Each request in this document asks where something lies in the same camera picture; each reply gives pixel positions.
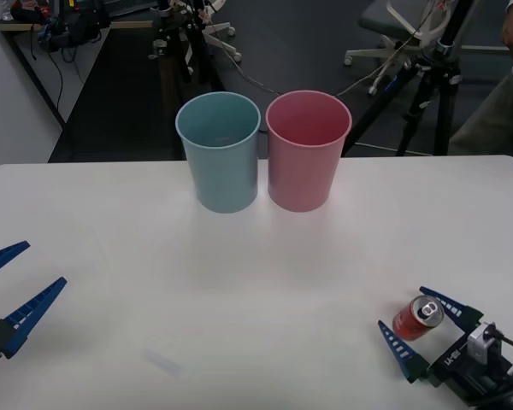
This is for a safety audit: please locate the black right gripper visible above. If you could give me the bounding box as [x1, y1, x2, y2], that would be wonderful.
[377, 285, 513, 405]

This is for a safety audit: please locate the red drink can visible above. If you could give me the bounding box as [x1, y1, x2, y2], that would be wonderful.
[392, 294, 446, 342]

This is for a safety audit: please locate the pink plastic bin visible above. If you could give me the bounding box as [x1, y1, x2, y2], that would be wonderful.
[265, 90, 353, 213]

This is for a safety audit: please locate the person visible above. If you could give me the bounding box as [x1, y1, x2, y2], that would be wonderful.
[447, 0, 513, 157]

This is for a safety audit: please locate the pale blue plastic bin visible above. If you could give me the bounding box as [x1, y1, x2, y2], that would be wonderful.
[174, 91, 262, 214]

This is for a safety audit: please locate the wooden-topped desk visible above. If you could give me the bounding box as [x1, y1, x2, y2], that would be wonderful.
[0, 17, 163, 125]

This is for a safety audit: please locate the grey and white office chair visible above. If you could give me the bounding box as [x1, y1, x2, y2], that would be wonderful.
[344, 0, 454, 96]

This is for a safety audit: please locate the white chair base with castors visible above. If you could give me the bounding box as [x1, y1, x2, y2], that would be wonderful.
[201, 20, 243, 63]

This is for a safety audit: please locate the black camera tripod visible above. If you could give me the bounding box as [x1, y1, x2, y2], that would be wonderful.
[344, 0, 475, 157]
[148, 0, 218, 97]

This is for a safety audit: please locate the pale floor cable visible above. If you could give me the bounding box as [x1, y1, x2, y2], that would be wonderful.
[204, 12, 450, 100]

